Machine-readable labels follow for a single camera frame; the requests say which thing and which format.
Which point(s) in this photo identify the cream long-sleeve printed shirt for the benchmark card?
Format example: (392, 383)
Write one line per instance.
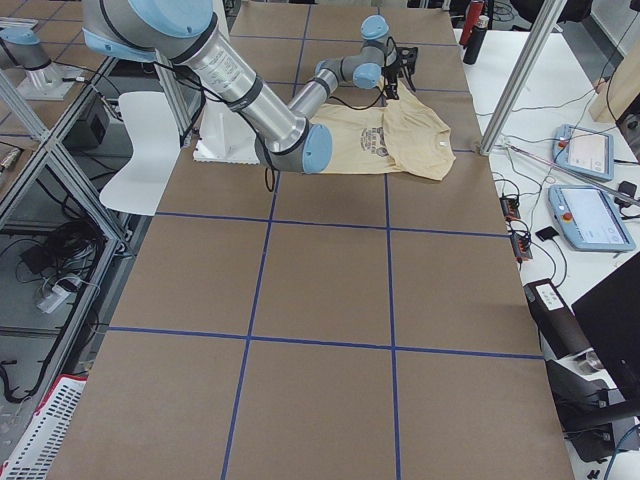
(403, 136)

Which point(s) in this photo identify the white power strip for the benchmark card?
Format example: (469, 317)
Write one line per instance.
(58, 294)

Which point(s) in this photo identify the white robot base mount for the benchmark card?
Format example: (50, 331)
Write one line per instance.
(224, 137)

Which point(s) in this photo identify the black monitor with stand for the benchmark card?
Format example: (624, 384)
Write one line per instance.
(608, 315)

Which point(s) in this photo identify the red bottle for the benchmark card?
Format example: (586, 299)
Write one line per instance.
(473, 12)

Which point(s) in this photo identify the aluminium table frame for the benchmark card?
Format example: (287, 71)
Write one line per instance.
(53, 226)

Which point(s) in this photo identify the aluminium frame post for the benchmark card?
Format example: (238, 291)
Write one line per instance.
(536, 40)

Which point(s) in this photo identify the white perforated basket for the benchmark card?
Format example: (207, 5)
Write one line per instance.
(36, 451)

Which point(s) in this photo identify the orange electronics board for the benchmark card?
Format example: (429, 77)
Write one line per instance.
(510, 208)
(521, 245)

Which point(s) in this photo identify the black bottle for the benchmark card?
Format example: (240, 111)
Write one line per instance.
(476, 39)

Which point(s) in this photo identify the teach pendant tablet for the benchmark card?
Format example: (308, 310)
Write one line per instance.
(584, 151)
(588, 219)

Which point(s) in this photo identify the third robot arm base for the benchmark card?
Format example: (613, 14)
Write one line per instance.
(21, 48)

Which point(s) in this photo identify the upper teach pendant tablet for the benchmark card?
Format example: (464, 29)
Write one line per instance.
(584, 151)

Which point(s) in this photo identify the lower teach pendant tablet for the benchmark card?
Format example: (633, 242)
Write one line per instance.
(588, 219)

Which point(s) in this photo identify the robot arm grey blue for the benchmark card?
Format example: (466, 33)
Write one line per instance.
(187, 33)
(379, 64)

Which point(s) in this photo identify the white plastic chair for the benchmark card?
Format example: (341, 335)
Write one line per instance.
(138, 186)

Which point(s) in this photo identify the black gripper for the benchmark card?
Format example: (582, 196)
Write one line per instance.
(392, 75)

